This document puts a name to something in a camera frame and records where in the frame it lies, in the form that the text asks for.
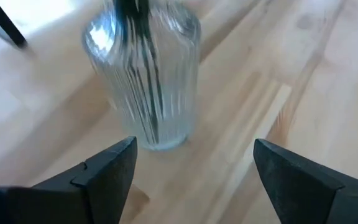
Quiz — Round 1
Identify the ribbed clear glass vase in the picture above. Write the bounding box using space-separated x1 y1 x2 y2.
81 0 202 152

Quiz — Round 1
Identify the wooden shelf with black frame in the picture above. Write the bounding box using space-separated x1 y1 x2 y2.
0 0 29 50

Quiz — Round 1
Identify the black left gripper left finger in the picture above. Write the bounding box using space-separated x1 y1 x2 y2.
0 136 138 224

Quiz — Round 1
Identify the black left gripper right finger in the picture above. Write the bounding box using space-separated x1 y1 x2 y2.
253 138 358 224

